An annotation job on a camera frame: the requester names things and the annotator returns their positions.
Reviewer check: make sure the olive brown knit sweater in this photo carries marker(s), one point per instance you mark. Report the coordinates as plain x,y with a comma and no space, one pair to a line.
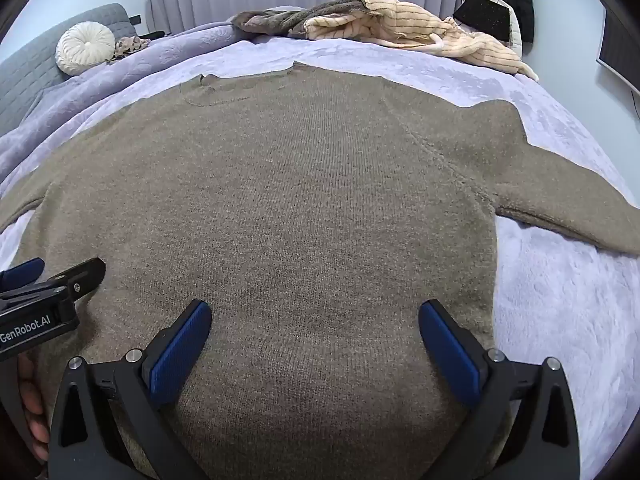
300,185

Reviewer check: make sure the grey quilted headboard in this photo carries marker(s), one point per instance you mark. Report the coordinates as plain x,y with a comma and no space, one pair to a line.
30,75

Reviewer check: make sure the white round pleated pillow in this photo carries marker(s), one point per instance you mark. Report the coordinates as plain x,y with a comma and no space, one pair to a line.
85,49

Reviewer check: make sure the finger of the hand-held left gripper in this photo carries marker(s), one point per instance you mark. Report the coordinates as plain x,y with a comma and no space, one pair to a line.
85,275
22,272

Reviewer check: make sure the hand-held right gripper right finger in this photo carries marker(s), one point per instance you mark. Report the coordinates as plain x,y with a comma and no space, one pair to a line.
447,355

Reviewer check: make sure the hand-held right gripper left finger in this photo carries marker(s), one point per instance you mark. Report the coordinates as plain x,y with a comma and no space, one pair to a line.
182,350

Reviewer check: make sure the cream striped garment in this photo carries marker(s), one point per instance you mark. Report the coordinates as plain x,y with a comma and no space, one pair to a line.
400,25

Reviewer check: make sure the black flat screen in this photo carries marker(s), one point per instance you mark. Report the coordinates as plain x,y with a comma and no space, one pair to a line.
620,45

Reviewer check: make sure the person's left hand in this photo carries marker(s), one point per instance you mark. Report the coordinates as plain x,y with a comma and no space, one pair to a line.
32,400

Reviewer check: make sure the lavender fleece blanket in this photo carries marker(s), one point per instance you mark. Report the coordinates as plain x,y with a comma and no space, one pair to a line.
550,310

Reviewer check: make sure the grey brown fleece garment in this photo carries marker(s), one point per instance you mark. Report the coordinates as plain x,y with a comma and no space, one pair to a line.
280,21

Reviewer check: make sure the leopard print cloth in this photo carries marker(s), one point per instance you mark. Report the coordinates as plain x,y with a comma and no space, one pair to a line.
127,49

